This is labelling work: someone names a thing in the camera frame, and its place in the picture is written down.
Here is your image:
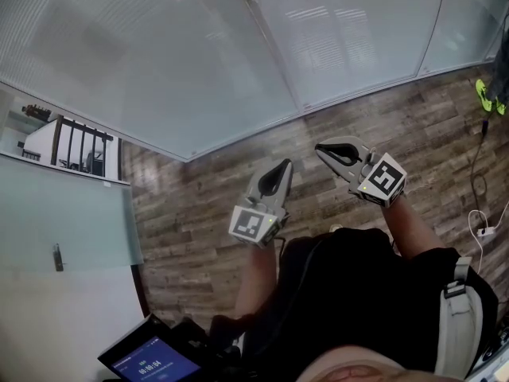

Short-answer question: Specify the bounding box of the person's black shirt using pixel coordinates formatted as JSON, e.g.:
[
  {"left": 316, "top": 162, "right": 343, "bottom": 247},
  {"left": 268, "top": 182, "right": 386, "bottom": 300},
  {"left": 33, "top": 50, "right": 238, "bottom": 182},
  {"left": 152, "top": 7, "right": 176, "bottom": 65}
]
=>
[{"left": 209, "top": 226, "right": 501, "bottom": 382}]

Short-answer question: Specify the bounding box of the person's left forearm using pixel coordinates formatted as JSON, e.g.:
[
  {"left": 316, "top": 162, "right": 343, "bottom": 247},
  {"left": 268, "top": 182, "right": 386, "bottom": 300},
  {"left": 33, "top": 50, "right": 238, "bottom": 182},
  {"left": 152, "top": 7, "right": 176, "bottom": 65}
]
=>
[{"left": 233, "top": 240, "right": 280, "bottom": 322}]

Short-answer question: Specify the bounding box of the person's right forearm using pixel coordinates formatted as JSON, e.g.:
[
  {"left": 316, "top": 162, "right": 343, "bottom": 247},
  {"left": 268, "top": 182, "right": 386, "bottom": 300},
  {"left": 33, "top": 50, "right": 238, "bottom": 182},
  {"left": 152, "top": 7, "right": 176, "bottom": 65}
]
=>
[{"left": 380, "top": 196, "right": 447, "bottom": 261}]

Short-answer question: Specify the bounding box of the grey backpack strap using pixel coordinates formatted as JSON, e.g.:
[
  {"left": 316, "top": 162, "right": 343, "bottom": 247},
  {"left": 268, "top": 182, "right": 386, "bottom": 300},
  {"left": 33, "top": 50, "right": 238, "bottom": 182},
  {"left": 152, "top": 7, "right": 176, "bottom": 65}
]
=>
[{"left": 434, "top": 255, "right": 485, "bottom": 380}]

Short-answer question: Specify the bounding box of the black tablet with blue screen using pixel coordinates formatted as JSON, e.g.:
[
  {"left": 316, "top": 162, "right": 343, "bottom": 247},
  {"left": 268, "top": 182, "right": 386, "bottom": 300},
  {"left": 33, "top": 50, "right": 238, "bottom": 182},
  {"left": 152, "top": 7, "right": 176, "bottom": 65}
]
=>
[{"left": 96, "top": 314, "right": 204, "bottom": 382}]

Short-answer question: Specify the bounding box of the black tablet holder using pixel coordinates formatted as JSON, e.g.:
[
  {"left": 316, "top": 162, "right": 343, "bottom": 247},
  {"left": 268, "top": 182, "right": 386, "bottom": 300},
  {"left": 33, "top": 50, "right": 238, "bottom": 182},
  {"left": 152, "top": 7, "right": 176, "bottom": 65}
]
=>
[{"left": 169, "top": 315, "right": 244, "bottom": 382}]

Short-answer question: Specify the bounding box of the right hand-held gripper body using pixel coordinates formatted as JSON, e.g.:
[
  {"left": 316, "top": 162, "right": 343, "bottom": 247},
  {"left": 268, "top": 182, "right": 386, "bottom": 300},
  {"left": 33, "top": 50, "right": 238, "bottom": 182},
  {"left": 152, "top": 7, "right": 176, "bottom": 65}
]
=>
[{"left": 348, "top": 148, "right": 410, "bottom": 209}]

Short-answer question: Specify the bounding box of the frosted glass door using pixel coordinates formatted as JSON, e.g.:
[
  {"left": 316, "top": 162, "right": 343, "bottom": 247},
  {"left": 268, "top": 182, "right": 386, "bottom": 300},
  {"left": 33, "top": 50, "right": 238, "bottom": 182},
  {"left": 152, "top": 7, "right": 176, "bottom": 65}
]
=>
[{"left": 0, "top": 152, "right": 145, "bottom": 382}]

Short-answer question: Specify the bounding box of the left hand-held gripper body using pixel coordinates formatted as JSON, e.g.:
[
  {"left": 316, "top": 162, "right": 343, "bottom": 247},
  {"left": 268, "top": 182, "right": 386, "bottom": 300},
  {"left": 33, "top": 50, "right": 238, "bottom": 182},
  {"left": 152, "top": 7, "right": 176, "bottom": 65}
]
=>
[{"left": 227, "top": 196, "right": 289, "bottom": 249}]

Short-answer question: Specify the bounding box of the white power strip with cable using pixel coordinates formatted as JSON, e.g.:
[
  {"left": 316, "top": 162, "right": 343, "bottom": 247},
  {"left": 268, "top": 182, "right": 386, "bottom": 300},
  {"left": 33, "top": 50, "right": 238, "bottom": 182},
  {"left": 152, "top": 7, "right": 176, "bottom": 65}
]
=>
[{"left": 467, "top": 200, "right": 509, "bottom": 279}]

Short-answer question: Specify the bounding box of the grey metal window post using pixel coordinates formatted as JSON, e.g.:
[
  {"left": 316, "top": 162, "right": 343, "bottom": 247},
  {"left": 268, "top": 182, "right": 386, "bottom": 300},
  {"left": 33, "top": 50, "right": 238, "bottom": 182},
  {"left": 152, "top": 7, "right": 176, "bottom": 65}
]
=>
[{"left": 231, "top": 0, "right": 310, "bottom": 114}]

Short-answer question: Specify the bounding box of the grey door handle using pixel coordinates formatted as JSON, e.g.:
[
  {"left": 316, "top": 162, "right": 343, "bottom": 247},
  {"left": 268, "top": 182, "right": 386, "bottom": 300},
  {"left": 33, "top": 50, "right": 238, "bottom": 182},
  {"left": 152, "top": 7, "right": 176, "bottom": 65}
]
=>
[{"left": 52, "top": 243, "right": 65, "bottom": 274}]

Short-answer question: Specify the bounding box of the black floor cable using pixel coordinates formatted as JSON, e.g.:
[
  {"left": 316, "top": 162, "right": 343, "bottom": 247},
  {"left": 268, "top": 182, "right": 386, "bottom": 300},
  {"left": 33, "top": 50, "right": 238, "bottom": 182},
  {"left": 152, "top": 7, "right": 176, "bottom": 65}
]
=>
[{"left": 469, "top": 119, "right": 493, "bottom": 213}]

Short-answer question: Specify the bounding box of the black metal railing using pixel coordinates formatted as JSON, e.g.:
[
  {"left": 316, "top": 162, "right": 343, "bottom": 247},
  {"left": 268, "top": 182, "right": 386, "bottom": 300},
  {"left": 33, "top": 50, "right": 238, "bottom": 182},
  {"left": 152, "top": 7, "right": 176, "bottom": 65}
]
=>
[{"left": 21, "top": 104, "right": 121, "bottom": 181}]

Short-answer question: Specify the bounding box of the person's face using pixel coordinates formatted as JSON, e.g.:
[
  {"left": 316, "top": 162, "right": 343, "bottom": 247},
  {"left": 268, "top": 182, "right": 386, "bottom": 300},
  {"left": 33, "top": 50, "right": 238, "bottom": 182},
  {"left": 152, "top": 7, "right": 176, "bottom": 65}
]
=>
[{"left": 299, "top": 343, "right": 439, "bottom": 382}]

